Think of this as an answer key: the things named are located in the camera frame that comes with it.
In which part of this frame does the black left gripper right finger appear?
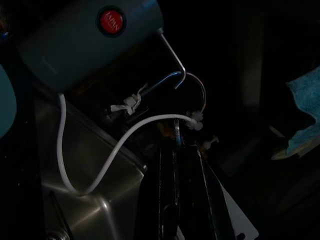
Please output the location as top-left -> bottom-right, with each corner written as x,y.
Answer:
180,143 -> 236,240

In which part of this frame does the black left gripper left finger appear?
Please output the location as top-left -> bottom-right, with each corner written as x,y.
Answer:
138,142 -> 181,240

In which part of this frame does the chrome faucet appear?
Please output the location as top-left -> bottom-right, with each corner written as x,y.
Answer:
139,33 -> 208,151

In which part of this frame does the white zip tie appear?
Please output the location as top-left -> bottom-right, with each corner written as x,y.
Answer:
203,135 -> 220,151
186,111 -> 205,131
110,83 -> 150,116

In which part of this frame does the stainless steel sink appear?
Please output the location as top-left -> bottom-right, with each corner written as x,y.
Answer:
34,97 -> 149,240

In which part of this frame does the teal blue cleaning cloth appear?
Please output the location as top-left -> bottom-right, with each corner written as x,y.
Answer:
285,66 -> 320,158

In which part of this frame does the grey-blue cylindrical canister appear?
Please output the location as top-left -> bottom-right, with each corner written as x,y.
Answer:
17,0 -> 166,92

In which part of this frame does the teal plate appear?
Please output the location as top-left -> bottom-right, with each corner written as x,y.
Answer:
0,63 -> 17,140

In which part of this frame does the pale grey right wrist camera mount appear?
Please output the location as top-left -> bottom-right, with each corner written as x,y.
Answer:
219,184 -> 260,240

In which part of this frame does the white flexible hose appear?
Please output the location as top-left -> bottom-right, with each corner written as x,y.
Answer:
56,92 -> 199,196

